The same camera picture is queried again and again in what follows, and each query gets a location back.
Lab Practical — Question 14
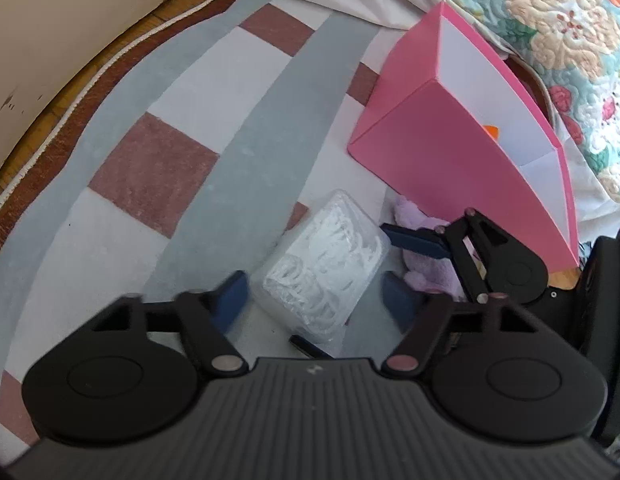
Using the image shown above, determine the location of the clear floss pick box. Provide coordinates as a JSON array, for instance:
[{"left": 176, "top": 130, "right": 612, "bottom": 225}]
[{"left": 250, "top": 189, "right": 391, "bottom": 343}]

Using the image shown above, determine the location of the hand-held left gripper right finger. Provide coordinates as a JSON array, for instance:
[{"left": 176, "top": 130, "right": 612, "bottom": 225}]
[{"left": 380, "top": 271, "right": 556, "bottom": 376}]

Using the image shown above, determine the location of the floral quilt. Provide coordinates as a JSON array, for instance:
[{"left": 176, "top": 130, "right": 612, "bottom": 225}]
[{"left": 385, "top": 0, "right": 620, "bottom": 206}]

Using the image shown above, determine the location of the beige cabinet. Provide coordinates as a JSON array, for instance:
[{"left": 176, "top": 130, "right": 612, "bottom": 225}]
[{"left": 0, "top": 0, "right": 196, "bottom": 186}]

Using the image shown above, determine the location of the pink cardboard box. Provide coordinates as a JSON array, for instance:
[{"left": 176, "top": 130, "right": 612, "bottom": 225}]
[{"left": 347, "top": 1, "right": 581, "bottom": 271}]

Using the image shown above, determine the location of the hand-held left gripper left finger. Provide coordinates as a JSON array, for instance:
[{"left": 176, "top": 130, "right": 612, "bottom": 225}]
[{"left": 85, "top": 270, "right": 250, "bottom": 377}]

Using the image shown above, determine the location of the checkered grey brown rug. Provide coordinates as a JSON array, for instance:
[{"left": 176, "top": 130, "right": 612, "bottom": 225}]
[{"left": 0, "top": 0, "right": 558, "bottom": 463}]

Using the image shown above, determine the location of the purple plush toy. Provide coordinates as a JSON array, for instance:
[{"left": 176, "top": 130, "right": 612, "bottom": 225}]
[{"left": 390, "top": 195, "right": 471, "bottom": 302}]

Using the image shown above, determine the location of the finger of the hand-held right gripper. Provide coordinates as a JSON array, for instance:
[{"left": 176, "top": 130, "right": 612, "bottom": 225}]
[
  {"left": 289, "top": 335, "right": 336, "bottom": 360},
  {"left": 380, "top": 208, "right": 516, "bottom": 301}
]

